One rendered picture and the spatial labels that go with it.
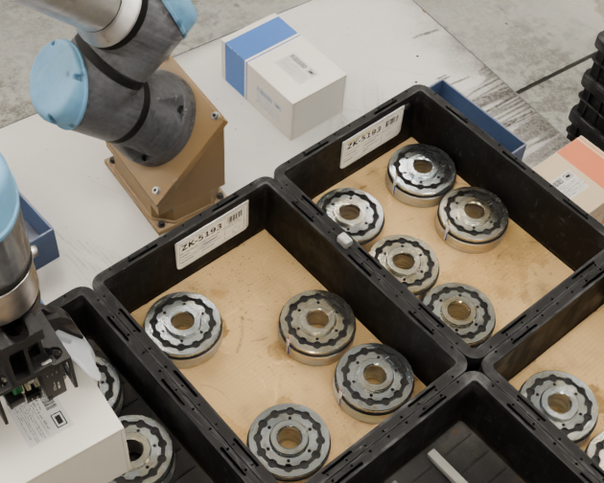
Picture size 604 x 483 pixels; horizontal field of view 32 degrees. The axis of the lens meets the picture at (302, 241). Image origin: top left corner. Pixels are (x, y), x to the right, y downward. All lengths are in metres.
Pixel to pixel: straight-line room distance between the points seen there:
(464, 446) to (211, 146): 0.60
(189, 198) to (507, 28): 1.73
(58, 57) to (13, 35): 1.64
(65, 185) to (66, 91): 0.33
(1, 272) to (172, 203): 0.85
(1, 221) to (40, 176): 1.01
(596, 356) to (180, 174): 0.66
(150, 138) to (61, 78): 0.18
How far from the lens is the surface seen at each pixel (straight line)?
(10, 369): 0.89
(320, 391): 1.37
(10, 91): 2.95
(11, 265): 0.81
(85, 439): 1.00
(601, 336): 1.49
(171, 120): 1.57
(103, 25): 1.40
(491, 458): 1.36
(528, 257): 1.54
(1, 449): 1.01
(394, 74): 1.95
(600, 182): 1.75
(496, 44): 3.14
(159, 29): 1.43
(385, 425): 1.24
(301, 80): 1.79
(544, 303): 1.37
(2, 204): 0.77
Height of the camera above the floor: 2.02
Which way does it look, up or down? 52 degrees down
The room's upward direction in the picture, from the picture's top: 5 degrees clockwise
